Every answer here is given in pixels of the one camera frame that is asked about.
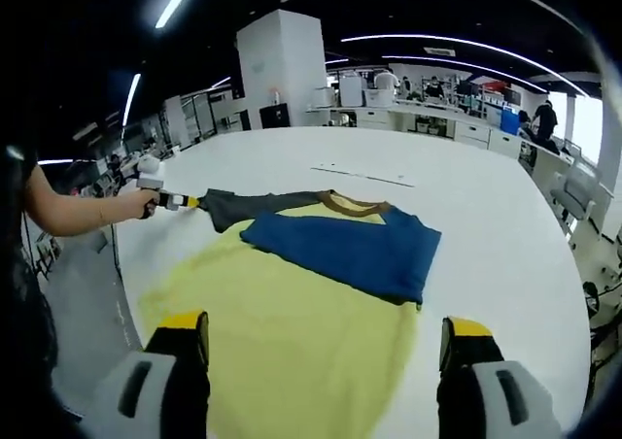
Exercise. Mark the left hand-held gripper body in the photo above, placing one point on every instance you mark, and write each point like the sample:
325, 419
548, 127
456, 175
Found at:
150, 177

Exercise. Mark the grey mesh office chair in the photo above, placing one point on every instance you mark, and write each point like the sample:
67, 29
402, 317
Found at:
578, 191

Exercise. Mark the person's left hand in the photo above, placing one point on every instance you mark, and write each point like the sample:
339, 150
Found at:
147, 208

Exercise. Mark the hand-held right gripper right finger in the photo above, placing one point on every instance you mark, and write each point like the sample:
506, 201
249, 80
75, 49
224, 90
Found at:
486, 400

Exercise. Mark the long curved ceiling light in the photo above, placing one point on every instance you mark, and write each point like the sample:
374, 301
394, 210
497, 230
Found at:
486, 48

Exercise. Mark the person's black top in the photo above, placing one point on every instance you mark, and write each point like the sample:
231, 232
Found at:
24, 313

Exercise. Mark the yellow garment with dark sleeves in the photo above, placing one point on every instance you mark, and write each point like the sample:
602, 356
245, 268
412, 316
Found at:
291, 337

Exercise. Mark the black flat monitor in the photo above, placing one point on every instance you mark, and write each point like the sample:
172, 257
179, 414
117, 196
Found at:
275, 116

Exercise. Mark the white rolling board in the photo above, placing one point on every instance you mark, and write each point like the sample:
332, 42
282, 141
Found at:
351, 91

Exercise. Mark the blue plastic bin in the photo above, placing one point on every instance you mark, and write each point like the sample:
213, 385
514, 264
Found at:
510, 121

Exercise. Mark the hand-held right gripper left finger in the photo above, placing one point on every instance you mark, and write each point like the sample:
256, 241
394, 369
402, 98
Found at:
146, 400

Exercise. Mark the white counter cabinets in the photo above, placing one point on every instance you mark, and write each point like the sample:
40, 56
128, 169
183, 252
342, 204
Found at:
461, 130

